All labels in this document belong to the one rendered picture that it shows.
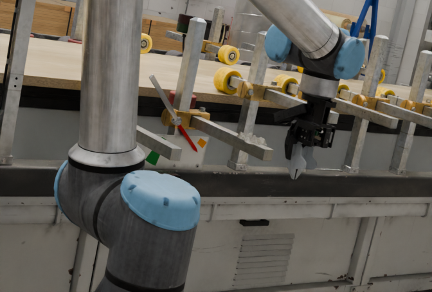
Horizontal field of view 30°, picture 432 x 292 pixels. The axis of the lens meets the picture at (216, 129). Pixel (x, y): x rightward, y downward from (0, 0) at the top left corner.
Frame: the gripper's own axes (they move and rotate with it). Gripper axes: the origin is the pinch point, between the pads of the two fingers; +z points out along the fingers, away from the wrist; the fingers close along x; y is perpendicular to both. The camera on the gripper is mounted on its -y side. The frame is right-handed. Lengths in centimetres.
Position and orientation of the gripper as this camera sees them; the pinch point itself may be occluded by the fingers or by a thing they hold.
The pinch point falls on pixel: (292, 173)
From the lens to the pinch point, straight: 198.1
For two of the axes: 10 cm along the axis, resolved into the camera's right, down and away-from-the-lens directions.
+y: 6.0, 2.7, -7.6
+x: 7.8, 0.4, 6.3
